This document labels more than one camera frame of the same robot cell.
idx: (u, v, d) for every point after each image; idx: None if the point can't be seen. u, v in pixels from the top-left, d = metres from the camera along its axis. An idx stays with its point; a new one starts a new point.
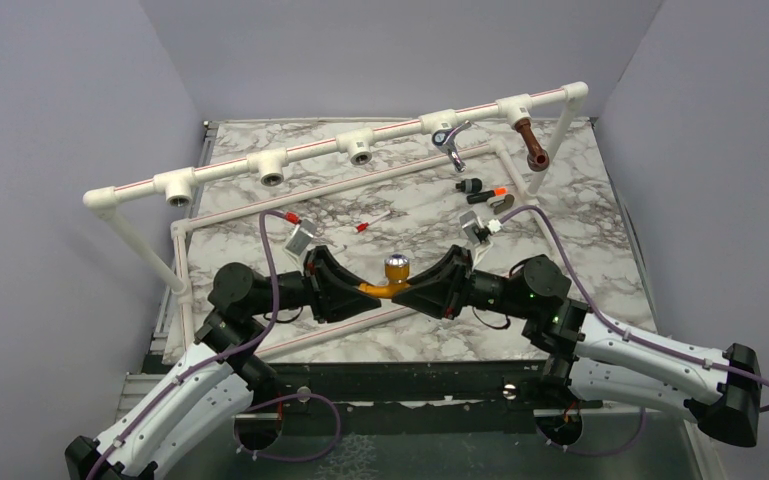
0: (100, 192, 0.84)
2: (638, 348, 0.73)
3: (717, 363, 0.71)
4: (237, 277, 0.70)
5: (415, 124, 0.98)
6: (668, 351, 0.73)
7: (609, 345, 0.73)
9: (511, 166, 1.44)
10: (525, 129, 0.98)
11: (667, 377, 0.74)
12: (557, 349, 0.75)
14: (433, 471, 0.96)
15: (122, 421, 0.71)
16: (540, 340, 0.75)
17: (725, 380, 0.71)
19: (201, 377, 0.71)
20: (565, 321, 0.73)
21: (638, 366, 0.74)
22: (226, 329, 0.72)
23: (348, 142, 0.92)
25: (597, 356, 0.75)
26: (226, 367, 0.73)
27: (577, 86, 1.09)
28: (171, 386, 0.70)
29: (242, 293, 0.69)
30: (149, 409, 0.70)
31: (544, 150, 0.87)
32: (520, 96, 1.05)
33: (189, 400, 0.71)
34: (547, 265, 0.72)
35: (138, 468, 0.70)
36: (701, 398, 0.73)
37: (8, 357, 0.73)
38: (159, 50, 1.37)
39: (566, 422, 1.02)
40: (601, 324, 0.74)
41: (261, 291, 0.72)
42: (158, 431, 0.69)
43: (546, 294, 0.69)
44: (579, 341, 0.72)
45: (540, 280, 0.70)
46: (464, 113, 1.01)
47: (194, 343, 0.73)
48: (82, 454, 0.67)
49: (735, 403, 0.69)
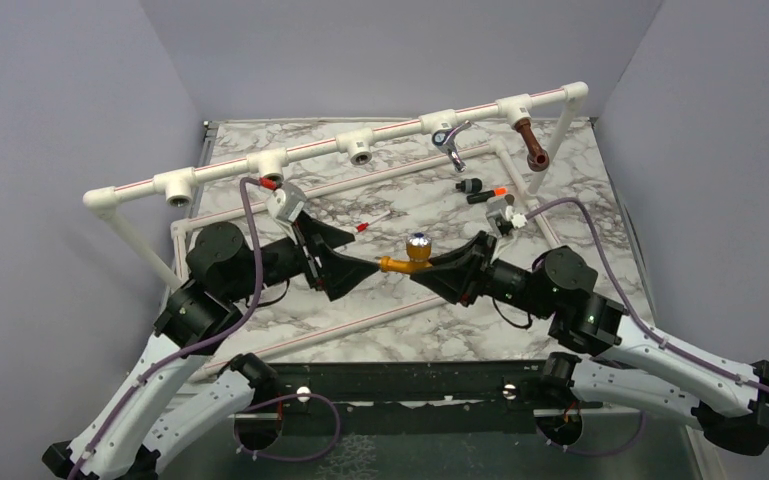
0: (100, 191, 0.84)
2: (674, 358, 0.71)
3: (751, 380, 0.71)
4: (222, 240, 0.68)
5: (415, 124, 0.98)
6: (703, 364, 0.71)
7: (646, 351, 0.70)
9: (511, 166, 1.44)
10: (525, 129, 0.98)
11: (696, 388, 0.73)
12: (587, 349, 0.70)
14: (434, 471, 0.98)
15: (93, 427, 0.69)
16: (568, 338, 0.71)
17: (756, 397, 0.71)
19: (164, 375, 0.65)
20: (599, 321, 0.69)
21: (668, 375, 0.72)
22: (189, 309, 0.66)
23: (348, 142, 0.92)
25: (626, 360, 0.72)
26: (194, 359, 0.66)
27: (577, 86, 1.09)
28: (134, 389, 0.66)
29: (227, 253, 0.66)
30: (116, 414, 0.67)
31: (544, 150, 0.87)
32: (520, 96, 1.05)
33: (154, 402, 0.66)
34: (568, 257, 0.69)
35: (117, 469, 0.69)
36: (724, 410, 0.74)
37: (10, 357, 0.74)
38: (159, 50, 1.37)
39: (565, 422, 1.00)
40: (638, 329, 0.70)
41: (242, 260, 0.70)
42: (128, 435, 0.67)
43: (572, 289, 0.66)
44: (615, 344, 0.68)
45: (564, 272, 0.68)
46: (464, 113, 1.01)
47: (155, 336, 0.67)
48: (57, 462, 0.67)
49: (765, 420, 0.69)
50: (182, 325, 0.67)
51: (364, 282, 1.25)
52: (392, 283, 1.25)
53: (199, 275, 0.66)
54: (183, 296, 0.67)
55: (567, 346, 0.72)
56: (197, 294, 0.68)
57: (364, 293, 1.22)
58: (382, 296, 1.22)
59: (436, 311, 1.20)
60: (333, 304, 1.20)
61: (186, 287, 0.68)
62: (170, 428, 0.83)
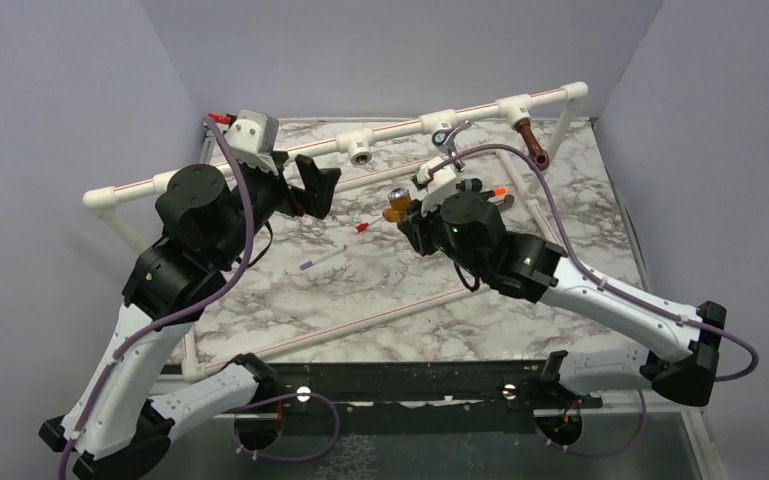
0: (99, 192, 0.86)
2: (613, 299, 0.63)
3: (692, 320, 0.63)
4: (200, 183, 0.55)
5: (415, 124, 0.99)
6: (643, 304, 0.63)
7: (583, 293, 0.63)
9: (511, 166, 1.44)
10: (524, 129, 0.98)
11: (636, 331, 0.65)
12: (524, 294, 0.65)
14: (434, 471, 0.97)
15: (80, 405, 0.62)
16: (505, 284, 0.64)
17: (698, 338, 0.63)
19: (142, 350, 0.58)
20: (538, 263, 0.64)
21: (609, 318, 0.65)
22: (163, 271, 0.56)
23: (348, 142, 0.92)
25: (563, 304, 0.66)
26: (171, 331, 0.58)
27: (576, 86, 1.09)
28: (112, 367, 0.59)
29: (206, 200, 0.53)
30: (100, 392, 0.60)
31: (544, 150, 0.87)
32: (520, 96, 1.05)
33: (137, 377, 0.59)
34: (467, 198, 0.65)
35: (114, 448, 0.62)
36: (665, 355, 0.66)
37: (11, 358, 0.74)
38: (159, 50, 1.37)
39: (566, 422, 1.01)
40: (576, 269, 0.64)
41: (224, 211, 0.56)
42: (115, 414, 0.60)
43: (461, 222, 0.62)
44: (551, 285, 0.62)
45: (456, 210, 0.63)
46: (464, 113, 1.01)
47: (125, 306, 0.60)
48: (51, 442, 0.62)
49: (705, 361, 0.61)
50: (152, 292, 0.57)
51: (364, 282, 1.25)
52: (392, 283, 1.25)
53: (171, 226, 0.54)
54: (154, 254, 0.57)
55: (506, 294, 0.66)
56: (169, 253, 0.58)
57: (364, 293, 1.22)
58: (382, 296, 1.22)
59: (436, 311, 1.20)
60: (333, 303, 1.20)
61: (156, 247, 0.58)
62: (182, 402, 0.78)
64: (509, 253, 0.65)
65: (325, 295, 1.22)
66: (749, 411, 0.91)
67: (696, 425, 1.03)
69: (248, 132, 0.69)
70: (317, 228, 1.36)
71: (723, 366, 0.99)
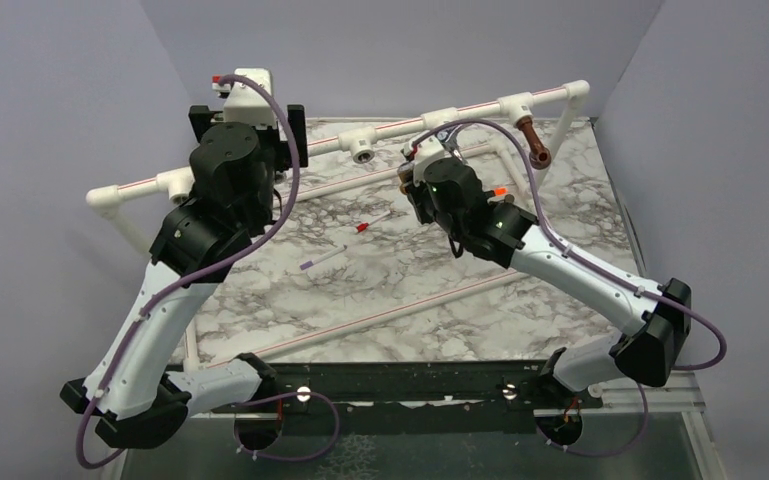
0: (103, 190, 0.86)
2: (576, 266, 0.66)
3: (651, 291, 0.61)
4: (233, 138, 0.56)
5: (416, 123, 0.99)
6: (602, 273, 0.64)
7: (547, 258, 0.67)
9: (512, 166, 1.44)
10: (526, 126, 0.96)
11: (598, 300, 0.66)
12: (495, 256, 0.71)
14: (434, 471, 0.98)
15: (102, 365, 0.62)
16: (479, 245, 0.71)
17: (653, 309, 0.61)
19: (168, 307, 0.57)
20: (509, 227, 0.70)
21: (574, 286, 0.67)
22: (190, 229, 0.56)
23: (350, 140, 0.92)
25: (530, 269, 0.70)
26: (197, 289, 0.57)
27: (577, 85, 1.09)
28: (138, 324, 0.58)
29: (243, 152, 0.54)
30: (123, 352, 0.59)
31: (546, 147, 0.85)
32: (521, 93, 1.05)
33: (162, 336, 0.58)
34: (448, 162, 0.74)
35: (136, 411, 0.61)
36: (624, 327, 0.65)
37: (17, 356, 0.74)
38: (159, 51, 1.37)
39: (566, 422, 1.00)
40: (545, 237, 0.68)
41: (255, 167, 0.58)
42: (140, 373, 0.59)
43: (440, 181, 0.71)
44: (517, 248, 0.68)
45: (437, 172, 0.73)
46: (464, 111, 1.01)
47: (152, 264, 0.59)
48: (73, 402, 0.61)
49: (653, 331, 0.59)
50: (180, 250, 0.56)
51: (364, 282, 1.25)
52: (392, 283, 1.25)
53: (205, 180, 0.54)
54: (180, 215, 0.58)
55: (480, 257, 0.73)
56: (196, 214, 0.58)
57: (364, 293, 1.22)
58: (382, 296, 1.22)
59: (436, 311, 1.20)
60: (333, 303, 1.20)
61: (182, 209, 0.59)
62: (196, 381, 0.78)
64: (483, 218, 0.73)
65: (325, 295, 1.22)
66: (747, 410, 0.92)
67: (697, 426, 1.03)
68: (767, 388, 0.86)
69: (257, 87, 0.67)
70: (317, 228, 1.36)
71: (722, 367, 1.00)
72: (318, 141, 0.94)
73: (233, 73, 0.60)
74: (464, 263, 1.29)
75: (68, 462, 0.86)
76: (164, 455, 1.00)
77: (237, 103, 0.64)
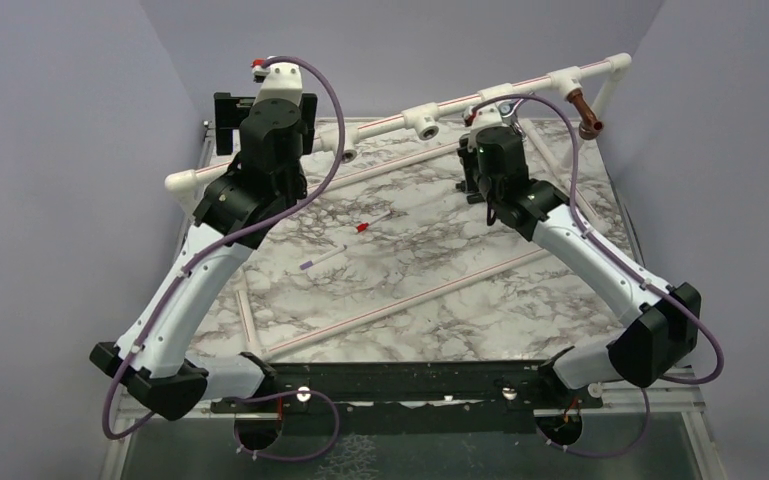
0: (181, 174, 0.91)
2: (592, 249, 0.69)
3: (655, 286, 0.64)
4: (280, 110, 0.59)
5: (475, 99, 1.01)
6: (613, 258, 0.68)
7: (567, 236, 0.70)
9: (546, 150, 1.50)
10: (577, 100, 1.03)
11: (602, 284, 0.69)
12: (521, 226, 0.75)
14: (434, 470, 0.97)
15: (138, 325, 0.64)
16: (508, 212, 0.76)
17: (654, 303, 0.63)
19: (209, 266, 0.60)
20: (540, 201, 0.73)
21: (579, 266, 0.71)
22: (228, 198, 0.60)
23: (415, 118, 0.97)
25: (551, 245, 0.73)
26: (240, 249, 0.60)
27: (620, 57, 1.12)
28: (179, 282, 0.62)
29: (286, 122, 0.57)
30: (161, 308, 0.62)
31: (599, 119, 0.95)
32: (569, 68, 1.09)
33: (204, 293, 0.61)
34: (501, 129, 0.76)
35: (166, 374, 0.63)
36: (624, 318, 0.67)
37: (21, 352, 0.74)
38: (160, 49, 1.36)
39: (566, 422, 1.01)
40: (571, 217, 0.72)
41: (299, 138, 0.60)
42: (177, 330, 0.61)
43: (487, 143, 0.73)
44: (540, 219, 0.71)
45: (489, 135, 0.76)
46: (520, 87, 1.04)
47: (195, 225, 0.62)
48: (105, 362, 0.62)
49: (648, 321, 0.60)
50: (223, 214, 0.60)
51: (364, 282, 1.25)
52: (392, 283, 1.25)
53: (251, 146, 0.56)
54: (221, 186, 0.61)
55: (509, 226, 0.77)
56: (235, 184, 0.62)
57: (364, 293, 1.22)
58: (382, 296, 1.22)
59: (436, 311, 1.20)
60: (332, 303, 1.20)
61: (224, 178, 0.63)
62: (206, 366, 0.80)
64: (520, 189, 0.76)
65: (325, 295, 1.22)
66: (747, 409, 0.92)
67: (697, 425, 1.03)
68: (767, 387, 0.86)
69: (289, 73, 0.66)
70: (317, 228, 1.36)
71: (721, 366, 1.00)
72: (385, 120, 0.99)
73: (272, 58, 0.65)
74: (464, 263, 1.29)
75: (68, 463, 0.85)
76: (164, 454, 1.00)
77: (274, 83, 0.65)
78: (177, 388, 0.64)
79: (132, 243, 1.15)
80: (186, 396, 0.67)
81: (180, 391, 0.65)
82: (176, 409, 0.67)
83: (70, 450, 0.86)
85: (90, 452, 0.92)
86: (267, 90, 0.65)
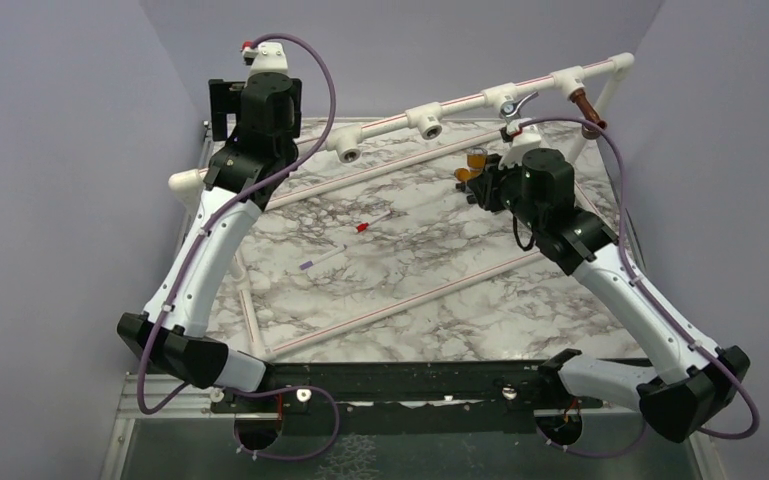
0: (185, 173, 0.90)
2: (639, 298, 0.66)
3: (705, 348, 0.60)
4: (274, 80, 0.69)
5: (479, 98, 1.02)
6: (663, 311, 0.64)
7: (612, 279, 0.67)
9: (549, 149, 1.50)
10: (581, 100, 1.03)
11: (645, 336, 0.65)
12: (563, 260, 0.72)
14: (434, 471, 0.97)
15: (163, 288, 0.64)
16: (549, 243, 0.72)
17: (702, 367, 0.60)
19: (228, 223, 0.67)
20: (586, 237, 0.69)
21: (622, 313, 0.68)
22: (234, 161, 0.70)
23: (419, 117, 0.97)
25: (592, 284, 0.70)
26: (251, 206, 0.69)
27: (623, 57, 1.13)
28: (201, 239, 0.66)
29: (283, 86, 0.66)
30: (188, 266, 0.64)
31: (603, 118, 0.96)
32: (572, 68, 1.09)
33: (224, 249, 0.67)
34: (550, 154, 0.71)
35: (194, 333, 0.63)
36: (664, 375, 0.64)
37: (21, 352, 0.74)
38: (160, 49, 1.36)
39: (566, 422, 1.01)
40: (618, 259, 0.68)
41: (292, 106, 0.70)
42: (204, 284, 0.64)
43: (536, 170, 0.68)
44: (587, 257, 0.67)
45: (537, 160, 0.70)
46: (524, 86, 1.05)
47: (208, 191, 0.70)
48: (135, 330, 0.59)
49: (695, 385, 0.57)
50: (231, 177, 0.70)
51: (364, 282, 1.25)
52: (392, 283, 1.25)
53: (252, 109, 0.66)
54: (225, 155, 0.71)
55: (548, 256, 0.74)
56: (237, 153, 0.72)
57: (364, 293, 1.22)
58: (382, 296, 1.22)
59: (437, 311, 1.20)
60: (332, 303, 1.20)
61: (227, 149, 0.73)
62: None
64: (564, 219, 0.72)
65: (325, 295, 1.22)
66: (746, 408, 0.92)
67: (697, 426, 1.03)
68: (767, 387, 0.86)
69: (276, 55, 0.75)
70: (317, 227, 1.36)
71: None
72: (387, 120, 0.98)
73: (260, 38, 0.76)
74: (464, 263, 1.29)
75: (68, 463, 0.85)
76: (164, 453, 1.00)
77: (262, 64, 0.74)
78: (209, 349, 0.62)
79: (132, 244, 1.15)
80: (213, 361, 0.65)
81: (209, 356, 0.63)
82: (205, 378, 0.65)
83: (70, 450, 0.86)
85: (90, 452, 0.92)
86: (256, 69, 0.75)
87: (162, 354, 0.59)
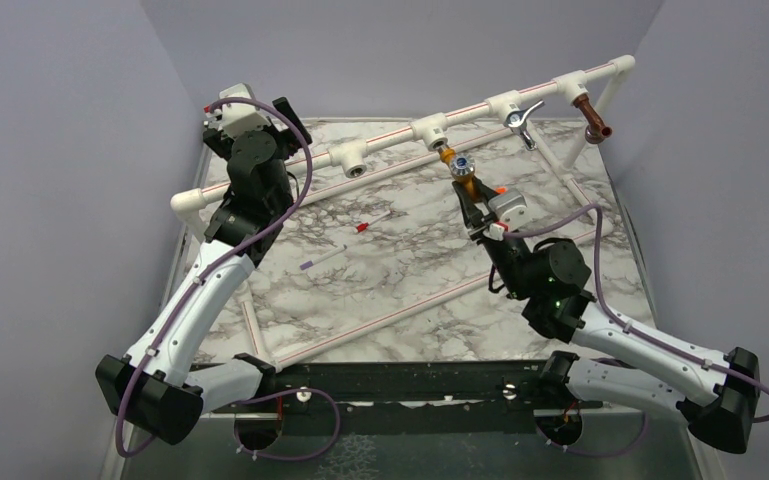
0: (188, 193, 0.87)
2: (640, 343, 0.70)
3: (717, 364, 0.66)
4: (257, 144, 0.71)
5: (483, 108, 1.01)
6: (664, 346, 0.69)
7: (609, 335, 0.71)
9: (548, 151, 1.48)
10: (585, 105, 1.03)
11: (663, 375, 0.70)
12: (555, 334, 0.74)
14: (433, 471, 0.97)
15: (150, 333, 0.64)
16: (541, 324, 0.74)
17: (723, 382, 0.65)
19: (222, 273, 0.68)
20: (566, 307, 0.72)
21: (632, 361, 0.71)
22: (235, 219, 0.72)
23: (424, 129, 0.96)
25: (592, 345, 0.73)
26: (248, 260, 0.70)
27: (624, 58, 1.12)
28: (195, 287, 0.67)
29: (266, 156, 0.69)
30: (178, 312, 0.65)
31: (605, 124, 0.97)
32: (575, 73, 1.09)
33: (215, 298, 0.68)
34: (572, 253, 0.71)
35: (175, 381, 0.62)
36: (694, 399, 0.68)
37: (18, 352, 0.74)
38: (160, 50, 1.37)
39: (566, 422, 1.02)
40: (603, 314, 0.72)
41: (277, 164, 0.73)
42: (192, 332, 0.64)
43: (567, 282, 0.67)
44: (578, 328, 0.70)
45: (564, 265, 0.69)
46: (527, 93, 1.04)
47: (207, 243, 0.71)
48: (115, 371, 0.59)
49: (729, 404, 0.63)
50: (232, 234, 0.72)
51: (365, 282, 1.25)
52: (392, 283, 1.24)
53: (238, 180, 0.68)
54: (225, 212, 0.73)
55: (536, 329, 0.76)
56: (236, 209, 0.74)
57: (364, 293, 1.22)
58: (382, 296, 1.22)
59: (436, 311, 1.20)
60: (333, 303, 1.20)
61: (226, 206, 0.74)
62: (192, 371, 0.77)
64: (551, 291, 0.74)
65: (325, 295, 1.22)
66: None
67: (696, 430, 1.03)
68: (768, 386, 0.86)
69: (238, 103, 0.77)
70: (317, 228, 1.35)
71: None
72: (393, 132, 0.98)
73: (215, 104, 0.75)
74: (464, 263, 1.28)
75: (67, 465, 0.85)
76: (162, 456, 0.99)
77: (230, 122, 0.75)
78: (187, 399, 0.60)
79: (132, 244, 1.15)
80: (191, 411, 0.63)
81: (187, 404, 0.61)
82: (181, 431, 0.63)
83: (67, 453, 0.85)
85: (90, 455, 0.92)
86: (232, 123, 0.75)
87: (137, 402, 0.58)
